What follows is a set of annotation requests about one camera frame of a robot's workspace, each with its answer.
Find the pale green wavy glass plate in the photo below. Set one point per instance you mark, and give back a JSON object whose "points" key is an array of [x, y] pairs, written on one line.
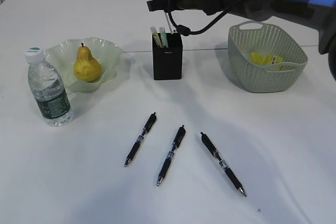
{"points": [[63, 57]]}

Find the yellow utility knife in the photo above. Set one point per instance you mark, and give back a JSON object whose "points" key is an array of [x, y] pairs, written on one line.
{"points": [[156, 37]]}

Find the yellow white waste paper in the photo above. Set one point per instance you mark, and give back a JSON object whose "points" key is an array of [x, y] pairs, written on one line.
{"points": [[264, 60]]}

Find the black pen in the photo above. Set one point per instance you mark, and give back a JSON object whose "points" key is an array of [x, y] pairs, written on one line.
{"points": [[223, 164], [175, 145], [146, 129]]}

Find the green woven plastic basket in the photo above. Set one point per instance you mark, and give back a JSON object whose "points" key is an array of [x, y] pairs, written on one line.
{"points": [[248, 37]]}

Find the clear plastic water bottle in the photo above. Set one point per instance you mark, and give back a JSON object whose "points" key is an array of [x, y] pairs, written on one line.
{"points": [[47, 88]]}

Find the yellow pear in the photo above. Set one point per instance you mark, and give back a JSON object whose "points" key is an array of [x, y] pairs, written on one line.
{"points": [[86, 67]]}

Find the green utility knife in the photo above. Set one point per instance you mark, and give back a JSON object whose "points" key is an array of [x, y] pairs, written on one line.
{"points": [[163, 37]]}

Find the black square pen holder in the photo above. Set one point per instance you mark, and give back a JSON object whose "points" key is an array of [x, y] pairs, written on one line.
{"points": [[167, 62]]}

